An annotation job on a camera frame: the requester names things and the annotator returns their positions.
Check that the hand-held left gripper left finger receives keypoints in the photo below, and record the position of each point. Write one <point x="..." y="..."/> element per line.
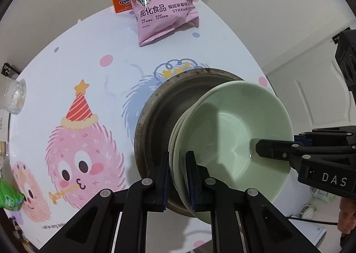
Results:
<point x="166" y="183"/>

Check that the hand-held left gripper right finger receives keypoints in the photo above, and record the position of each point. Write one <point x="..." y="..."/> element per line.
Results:
<point x="192" y="191"/>

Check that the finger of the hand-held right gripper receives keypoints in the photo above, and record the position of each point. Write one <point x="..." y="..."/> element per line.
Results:
<point x="328" y="136"/>
<point x="278" y="150"/>

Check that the large green ceramic bowl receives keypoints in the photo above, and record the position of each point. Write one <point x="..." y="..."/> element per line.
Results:
<point x="172" y="158"/>

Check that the small green ceramic bowl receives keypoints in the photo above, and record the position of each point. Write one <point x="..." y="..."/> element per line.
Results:
<point x="222" y="130"/>

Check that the large steel bowl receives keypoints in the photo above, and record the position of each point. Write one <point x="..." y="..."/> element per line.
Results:
<point x="161" y="119"/>

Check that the person's right hand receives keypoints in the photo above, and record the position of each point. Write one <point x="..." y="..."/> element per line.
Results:
<point x="346" y="214"/>

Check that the green potato chips bag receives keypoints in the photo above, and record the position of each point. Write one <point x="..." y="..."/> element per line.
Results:
<point x="9" y="197"/>

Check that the pink snack bag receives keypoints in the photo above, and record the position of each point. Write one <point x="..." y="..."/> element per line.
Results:
<point x="164" y="14"/>

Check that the clear biscuit box white sleeve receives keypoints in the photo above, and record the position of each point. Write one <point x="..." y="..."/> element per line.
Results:
<point x="3" y="130"/>

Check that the clear glass cup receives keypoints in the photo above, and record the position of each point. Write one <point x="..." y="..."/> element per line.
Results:
<point x="12" y="94"/>

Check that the black patterned object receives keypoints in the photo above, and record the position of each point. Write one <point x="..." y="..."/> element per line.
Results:
<point x="5" y="71"/>

